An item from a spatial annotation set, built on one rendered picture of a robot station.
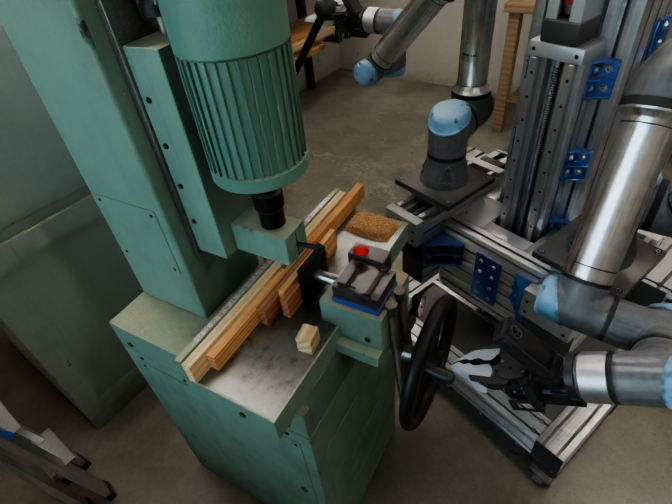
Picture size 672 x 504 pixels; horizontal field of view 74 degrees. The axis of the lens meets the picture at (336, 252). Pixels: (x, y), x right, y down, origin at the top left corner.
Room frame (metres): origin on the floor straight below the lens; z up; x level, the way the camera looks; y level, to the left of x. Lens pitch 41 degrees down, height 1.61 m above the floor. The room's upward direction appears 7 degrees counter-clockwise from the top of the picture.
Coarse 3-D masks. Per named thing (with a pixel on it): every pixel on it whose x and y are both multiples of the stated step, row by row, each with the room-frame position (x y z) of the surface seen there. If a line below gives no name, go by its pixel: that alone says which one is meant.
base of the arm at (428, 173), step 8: (432, 160) 1.17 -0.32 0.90; (440, 160) 1.15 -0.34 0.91; (448, 160) 1.14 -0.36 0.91; (456, 160) 1.15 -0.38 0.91; (464, 160) 1.16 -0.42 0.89; (424, 168) 1.20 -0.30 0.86; (432, 168) 1.16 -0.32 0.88; (440, 168) 1.15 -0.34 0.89; (448, 168) 1.14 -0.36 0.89; (456, 168) 1.14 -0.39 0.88; (464, 168) 1.15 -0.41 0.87; (424, 176) 1.18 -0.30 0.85; (432, 176) 1.16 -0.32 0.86; (440, 176) 1.14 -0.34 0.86; (448, 176) 1.14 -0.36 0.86; (456, 176) 1.13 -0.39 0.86; (464, 176) 1.14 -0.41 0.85; (424, 184) 1.17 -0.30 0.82; (432, 184) 1.15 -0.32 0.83; (440, 184) 1.13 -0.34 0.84; (448, 184) 1.13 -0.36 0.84; (456, 184) 1.13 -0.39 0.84; (464, 184) 1.14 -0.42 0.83
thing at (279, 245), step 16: (240, 224) 0.74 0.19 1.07; (256, 224) 0.73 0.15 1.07; (288, 224) 0.72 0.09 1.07; (240, 240) 0.73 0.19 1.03; (256, 240) 0.71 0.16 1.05; (272, 240) 0.69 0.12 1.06; (288, 240) 0.68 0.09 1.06; (304, 240) 0.72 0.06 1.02; (272, 256) 0.69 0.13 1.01; (288, 256) 0.67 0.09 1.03
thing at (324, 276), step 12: (312, 252) 0.71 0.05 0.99; (324, 252) 0.72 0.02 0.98; (312, 264) 0.68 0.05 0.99; (324, 264) 0.72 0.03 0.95; (300, 276) 0.66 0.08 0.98; (312, 276) 0.68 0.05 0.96; (324, 276) 0.67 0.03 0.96; (336, 276) 0.66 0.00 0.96; (300, 288) 0.66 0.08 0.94; (312, 288) 0.67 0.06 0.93
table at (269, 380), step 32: (320, 288) 0.70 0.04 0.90; (288, 320) 0.62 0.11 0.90; (320, 320) 0.61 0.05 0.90; (256, 352) 0.54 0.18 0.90; (288, 352) 0.53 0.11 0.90; (320, 352) 0.53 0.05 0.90; (352, 352) 0.55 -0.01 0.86; (384, 352) 0.54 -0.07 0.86; (192, 384) 0.50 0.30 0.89; (224, 384) 0.48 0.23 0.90; (256, 384) 0.47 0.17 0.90; (288, 384) 0.46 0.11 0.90; (256, 416) 0.41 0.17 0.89; (288, 416) 0.42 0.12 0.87
